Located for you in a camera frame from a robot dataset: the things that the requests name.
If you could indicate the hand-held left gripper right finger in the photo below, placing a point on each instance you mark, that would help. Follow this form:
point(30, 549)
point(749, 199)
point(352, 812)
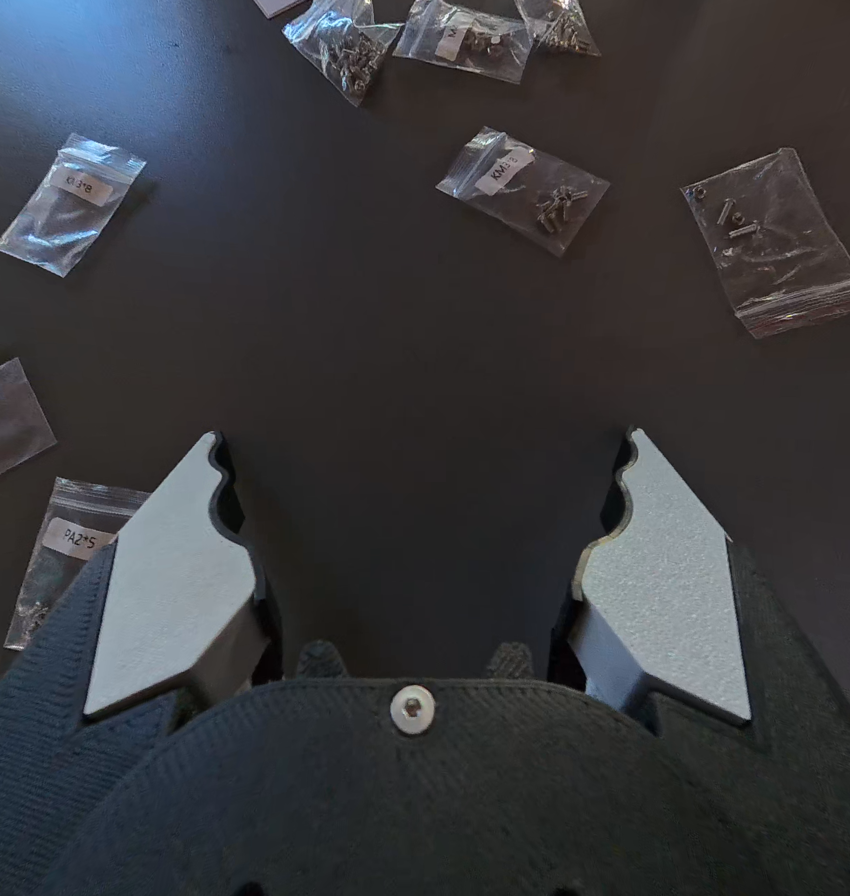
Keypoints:
point(663, 595)

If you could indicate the scattered small screw bags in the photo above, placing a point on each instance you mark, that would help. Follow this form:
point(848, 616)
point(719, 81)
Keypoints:
point(68, 203)

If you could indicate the large clear zip bag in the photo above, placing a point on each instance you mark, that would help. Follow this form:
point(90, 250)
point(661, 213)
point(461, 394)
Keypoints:
point(775, 245)

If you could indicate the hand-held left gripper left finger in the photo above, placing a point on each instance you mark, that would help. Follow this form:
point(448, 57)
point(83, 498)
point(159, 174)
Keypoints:
point(173, 595)

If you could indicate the dark grey desk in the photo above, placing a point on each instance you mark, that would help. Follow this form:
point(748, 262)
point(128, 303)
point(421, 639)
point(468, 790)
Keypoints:
point(411, 350)

